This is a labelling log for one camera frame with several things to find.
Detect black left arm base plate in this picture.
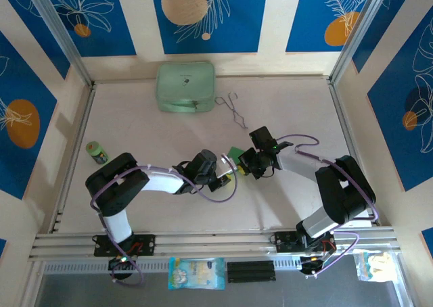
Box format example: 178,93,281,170
93,234,156,257

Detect mint green zip pouch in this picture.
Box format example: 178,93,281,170
155,62,217,114

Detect wide aluminium frame rail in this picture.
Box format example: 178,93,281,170
28,225,402,262

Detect clear bag with yellow pieces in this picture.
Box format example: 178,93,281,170
352,248,395,283

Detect grey slotted cable duct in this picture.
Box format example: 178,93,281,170
43,259,359,276

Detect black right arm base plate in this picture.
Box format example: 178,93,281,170
273,231,338,254

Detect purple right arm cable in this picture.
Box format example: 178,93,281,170
279,134,380,281

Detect metal wire tongs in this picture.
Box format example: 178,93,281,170
214,92,250,131

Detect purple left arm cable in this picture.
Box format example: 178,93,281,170
90,164,240,286

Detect blue snack packet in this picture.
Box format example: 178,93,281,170
168,256,226,291

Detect aluminium table side rail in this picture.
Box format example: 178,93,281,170
49,82,97,235
328,82,377,227

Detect aluminium frame post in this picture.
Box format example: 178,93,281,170
25,0,95,87
329,0,395,85

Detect black ribbed block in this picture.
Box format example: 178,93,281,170
227,261,277,284

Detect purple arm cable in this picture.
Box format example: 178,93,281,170
279,134,380,281
90,164,240,286

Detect green paper sheet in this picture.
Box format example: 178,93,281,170
227,146,246,162

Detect small green tape roll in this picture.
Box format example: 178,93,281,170
86,141,109,166

